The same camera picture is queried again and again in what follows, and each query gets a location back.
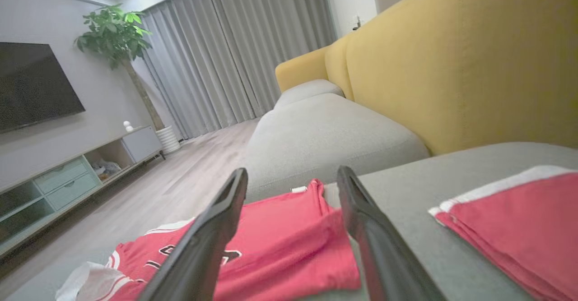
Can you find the red shorts with white trim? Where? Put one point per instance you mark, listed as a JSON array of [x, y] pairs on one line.
[[519, 229]]

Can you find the white ribbed plant pot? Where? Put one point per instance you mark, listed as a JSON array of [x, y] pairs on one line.
[[168, 139]]

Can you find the small dark wall fixture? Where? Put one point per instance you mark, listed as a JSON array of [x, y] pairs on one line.
[[356, 22]]

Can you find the black flat screen television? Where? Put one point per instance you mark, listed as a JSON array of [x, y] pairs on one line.
[[31, 84]]

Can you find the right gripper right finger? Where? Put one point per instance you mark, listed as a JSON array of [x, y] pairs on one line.
[[384, 256]]

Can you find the clutter inside cabinet shelf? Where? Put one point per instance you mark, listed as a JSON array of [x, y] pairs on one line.
[[106, 169]]

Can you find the narrow yellow sofa back cushion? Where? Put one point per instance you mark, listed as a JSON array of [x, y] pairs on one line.
[[338, 66]]

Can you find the small white figurine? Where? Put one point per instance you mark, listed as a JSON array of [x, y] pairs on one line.
[[128, 127]]

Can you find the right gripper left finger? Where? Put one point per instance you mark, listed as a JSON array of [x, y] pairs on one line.
[[203, 247]]

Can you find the large grey sofa seat cushion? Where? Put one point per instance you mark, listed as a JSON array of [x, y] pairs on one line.
[[406, 192]]

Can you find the grey pleated curtain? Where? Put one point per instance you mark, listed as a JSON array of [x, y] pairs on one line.
[[226, 57]]

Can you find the yellow sofa backrest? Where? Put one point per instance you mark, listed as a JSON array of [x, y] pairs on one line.
[[474, 66]]

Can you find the green leafy indoor tree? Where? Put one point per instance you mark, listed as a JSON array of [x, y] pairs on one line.
[[115, 34]]

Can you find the long low television cabinet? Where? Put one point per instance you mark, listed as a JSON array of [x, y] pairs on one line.
[[67, 179]]

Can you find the yellow sofa armrest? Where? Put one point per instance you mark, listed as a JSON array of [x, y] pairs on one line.
[[302, 68]]

